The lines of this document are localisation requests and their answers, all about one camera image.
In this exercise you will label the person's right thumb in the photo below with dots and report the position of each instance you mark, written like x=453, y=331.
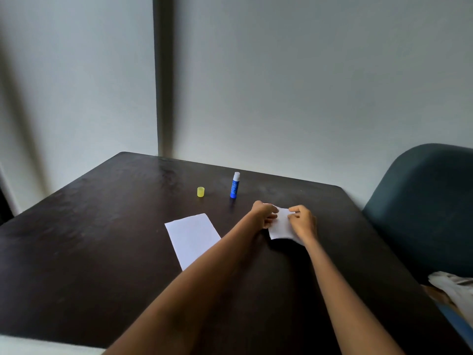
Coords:
x=294, y=208

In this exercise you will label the white plastic bag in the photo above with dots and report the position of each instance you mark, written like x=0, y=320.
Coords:
x=455, y=288

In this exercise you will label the person's right forearm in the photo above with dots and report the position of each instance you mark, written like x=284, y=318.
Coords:
x=343, y=303

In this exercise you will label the person's left thumb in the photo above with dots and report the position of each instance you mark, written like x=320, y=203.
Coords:
x=270, y=207

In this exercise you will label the person's left forearm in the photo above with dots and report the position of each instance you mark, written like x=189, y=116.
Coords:
x=192, y=288

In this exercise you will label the person's right hand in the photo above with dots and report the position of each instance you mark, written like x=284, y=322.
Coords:
x=305, y=222

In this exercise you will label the person's left hand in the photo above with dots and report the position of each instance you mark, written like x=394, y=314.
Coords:
x=262, y=213

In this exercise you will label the teal upholstered chair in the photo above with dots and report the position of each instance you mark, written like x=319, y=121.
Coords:
x=421, y=207

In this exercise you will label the blue glue stick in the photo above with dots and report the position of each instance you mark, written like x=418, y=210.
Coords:
x=235, y=185

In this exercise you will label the white paper sheet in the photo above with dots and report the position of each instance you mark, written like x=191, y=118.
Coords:
x=192, y=238

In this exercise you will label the dark wooden table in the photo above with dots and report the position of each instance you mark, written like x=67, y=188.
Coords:
x=111, y=255

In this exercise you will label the yellow glue stick cap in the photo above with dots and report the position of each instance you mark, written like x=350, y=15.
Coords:
x=200, y=192

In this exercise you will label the small white paper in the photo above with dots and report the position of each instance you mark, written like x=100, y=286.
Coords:
x=282, y=227

